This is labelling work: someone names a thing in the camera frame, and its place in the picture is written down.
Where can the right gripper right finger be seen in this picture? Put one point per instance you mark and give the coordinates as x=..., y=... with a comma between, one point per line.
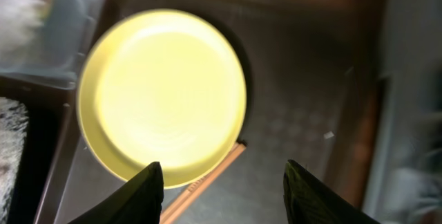
x=309, y=201

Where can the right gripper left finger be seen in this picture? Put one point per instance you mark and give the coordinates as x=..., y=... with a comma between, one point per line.
x=137, y=201

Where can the wooden chopstick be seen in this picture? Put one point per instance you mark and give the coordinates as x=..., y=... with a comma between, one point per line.
x=194, y=190

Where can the yellow plate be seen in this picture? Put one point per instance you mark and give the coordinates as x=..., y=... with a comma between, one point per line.
x=162, y=86

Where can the grey dishwasher rack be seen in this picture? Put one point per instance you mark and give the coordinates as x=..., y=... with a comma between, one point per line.
x=404, y=183

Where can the black plastic tray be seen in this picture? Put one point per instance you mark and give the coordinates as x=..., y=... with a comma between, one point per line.
x=48, y=118

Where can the clear plastic bin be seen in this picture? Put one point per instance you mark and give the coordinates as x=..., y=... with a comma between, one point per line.
x=55, y=56

